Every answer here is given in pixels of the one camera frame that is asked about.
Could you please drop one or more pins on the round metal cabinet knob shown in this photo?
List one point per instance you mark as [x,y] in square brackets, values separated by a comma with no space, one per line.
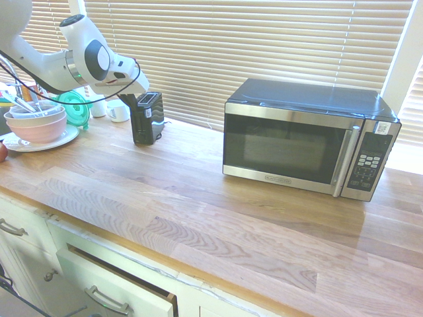
[50,275]

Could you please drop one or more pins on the white drawer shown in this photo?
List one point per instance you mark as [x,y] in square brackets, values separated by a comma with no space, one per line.
[109,290]

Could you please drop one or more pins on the teal plastic lid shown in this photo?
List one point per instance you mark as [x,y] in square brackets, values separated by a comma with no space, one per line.
[77,110]

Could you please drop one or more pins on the wide beige window blind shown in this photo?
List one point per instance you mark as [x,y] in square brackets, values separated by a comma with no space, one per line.
[231,49]

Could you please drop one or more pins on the silver utensil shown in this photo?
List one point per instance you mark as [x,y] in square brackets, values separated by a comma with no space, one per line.
[20,102]

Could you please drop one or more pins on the clear plastic container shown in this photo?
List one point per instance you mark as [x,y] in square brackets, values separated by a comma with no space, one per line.
[24,114]

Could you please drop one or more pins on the white cup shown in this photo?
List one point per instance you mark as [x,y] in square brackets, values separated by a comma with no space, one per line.
[98,109]

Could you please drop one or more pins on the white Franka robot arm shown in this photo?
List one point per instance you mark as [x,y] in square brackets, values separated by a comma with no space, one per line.
[36,62]

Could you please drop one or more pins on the black slot toaster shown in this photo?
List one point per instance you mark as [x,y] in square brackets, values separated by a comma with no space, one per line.
[148,122]

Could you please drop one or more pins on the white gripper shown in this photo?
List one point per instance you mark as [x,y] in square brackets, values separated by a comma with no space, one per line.
[130,81]

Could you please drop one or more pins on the narrow white window blind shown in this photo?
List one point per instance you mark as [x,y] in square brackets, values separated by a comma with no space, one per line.
[413,109]

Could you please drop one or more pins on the white mug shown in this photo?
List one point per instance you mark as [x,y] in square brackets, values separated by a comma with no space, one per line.
[119,112]

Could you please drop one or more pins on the white bowl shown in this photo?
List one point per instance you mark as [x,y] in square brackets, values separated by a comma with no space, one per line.
[49,115]

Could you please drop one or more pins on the white plate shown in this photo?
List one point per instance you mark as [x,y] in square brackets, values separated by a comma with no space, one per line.
[67,135]

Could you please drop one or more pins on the stainless steel black microwave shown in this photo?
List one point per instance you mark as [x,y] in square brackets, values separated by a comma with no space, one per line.
[297,142]

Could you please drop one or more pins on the pink bowl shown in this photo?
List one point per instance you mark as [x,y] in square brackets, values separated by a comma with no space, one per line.
[36,130]

